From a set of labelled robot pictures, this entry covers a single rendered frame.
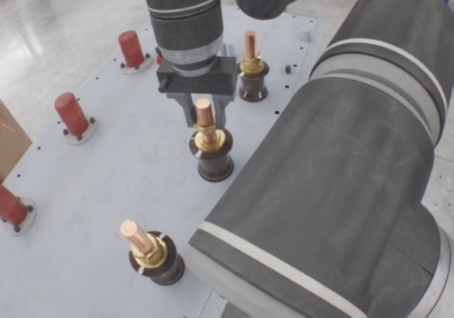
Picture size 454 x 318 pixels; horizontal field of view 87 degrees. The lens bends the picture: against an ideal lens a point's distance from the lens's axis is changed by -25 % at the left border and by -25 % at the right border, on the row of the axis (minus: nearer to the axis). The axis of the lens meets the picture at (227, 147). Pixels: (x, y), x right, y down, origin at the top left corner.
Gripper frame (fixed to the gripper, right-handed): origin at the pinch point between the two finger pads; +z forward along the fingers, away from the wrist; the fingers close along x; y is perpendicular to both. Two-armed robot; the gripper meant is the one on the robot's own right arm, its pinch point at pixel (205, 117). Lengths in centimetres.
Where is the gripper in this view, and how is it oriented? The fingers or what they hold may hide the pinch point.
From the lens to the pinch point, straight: 60.9
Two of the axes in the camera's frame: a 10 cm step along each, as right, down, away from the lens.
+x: 9.8, 1.0, -1.9
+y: -1.9, 7.8, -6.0
